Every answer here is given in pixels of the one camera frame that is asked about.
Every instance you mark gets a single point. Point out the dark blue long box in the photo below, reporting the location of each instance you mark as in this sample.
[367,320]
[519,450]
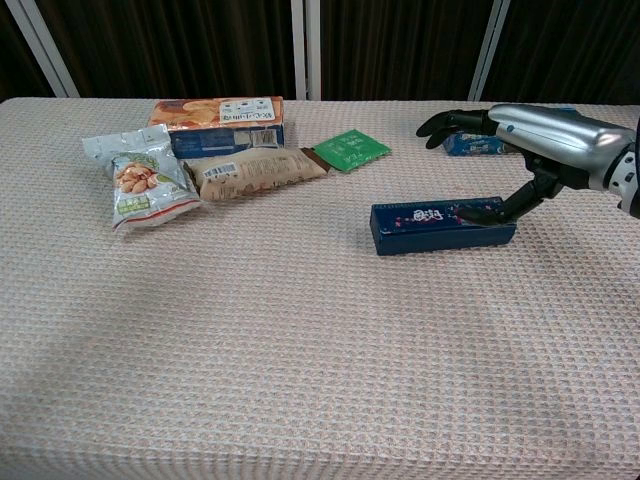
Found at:
[425,237]

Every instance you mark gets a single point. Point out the dark curtain panel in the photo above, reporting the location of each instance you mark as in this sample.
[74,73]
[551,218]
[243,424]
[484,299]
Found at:
[175,45]
[575,45]
[15,65]
[400,45]

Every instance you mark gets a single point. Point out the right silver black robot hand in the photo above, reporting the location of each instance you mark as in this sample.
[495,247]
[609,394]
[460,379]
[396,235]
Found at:
[550,135]

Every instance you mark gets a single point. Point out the beige woven tablecloth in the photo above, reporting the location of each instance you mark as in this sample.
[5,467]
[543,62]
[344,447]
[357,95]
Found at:
[280,340]

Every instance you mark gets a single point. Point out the white frame post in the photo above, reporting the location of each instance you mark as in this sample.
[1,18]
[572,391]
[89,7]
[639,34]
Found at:
[45,55]
[298,50]
[487,55]
[313,50]

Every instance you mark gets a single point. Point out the green sachet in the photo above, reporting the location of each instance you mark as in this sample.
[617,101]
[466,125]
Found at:
[350,149]

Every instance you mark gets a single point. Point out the silver nut snack bag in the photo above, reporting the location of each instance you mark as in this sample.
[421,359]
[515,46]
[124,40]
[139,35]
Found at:
[145,175]

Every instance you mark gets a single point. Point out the orange biscuit box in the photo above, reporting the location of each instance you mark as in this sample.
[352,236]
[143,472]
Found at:
[200,116]

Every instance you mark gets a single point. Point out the brown snack bar wrapper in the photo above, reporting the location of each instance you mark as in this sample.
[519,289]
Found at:
[255,172]

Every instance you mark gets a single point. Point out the blue snack packet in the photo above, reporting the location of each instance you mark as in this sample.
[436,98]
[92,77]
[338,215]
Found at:
[470,144]

